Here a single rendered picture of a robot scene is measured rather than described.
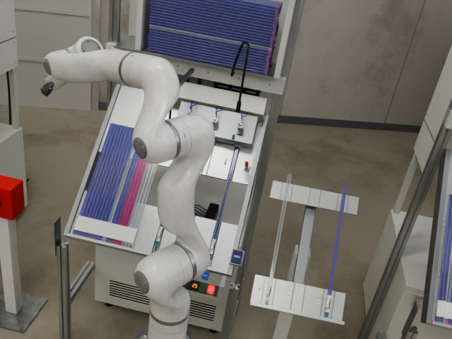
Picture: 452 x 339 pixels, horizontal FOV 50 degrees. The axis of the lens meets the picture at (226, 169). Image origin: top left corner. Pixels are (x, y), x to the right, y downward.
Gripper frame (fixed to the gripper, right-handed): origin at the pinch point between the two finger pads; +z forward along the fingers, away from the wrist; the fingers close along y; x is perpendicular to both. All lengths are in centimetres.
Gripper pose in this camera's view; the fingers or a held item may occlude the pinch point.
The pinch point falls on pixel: (55, 85)
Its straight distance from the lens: 176.9
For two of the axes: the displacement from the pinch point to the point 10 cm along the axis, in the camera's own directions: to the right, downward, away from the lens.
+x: 5.6, 7.9, 2.4
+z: -6.0, 1.9, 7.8
